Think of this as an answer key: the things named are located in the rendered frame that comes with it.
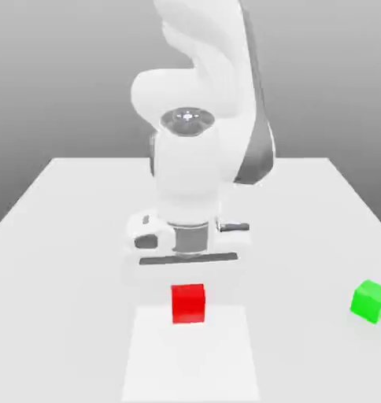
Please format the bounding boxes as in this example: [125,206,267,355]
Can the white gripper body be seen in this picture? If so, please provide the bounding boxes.
[122,248,253,284]

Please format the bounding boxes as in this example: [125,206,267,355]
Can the small red cube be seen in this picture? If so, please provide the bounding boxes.
[170,283,207,325]

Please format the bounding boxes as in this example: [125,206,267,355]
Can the small green cube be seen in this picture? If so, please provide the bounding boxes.
[349,279,381,325]

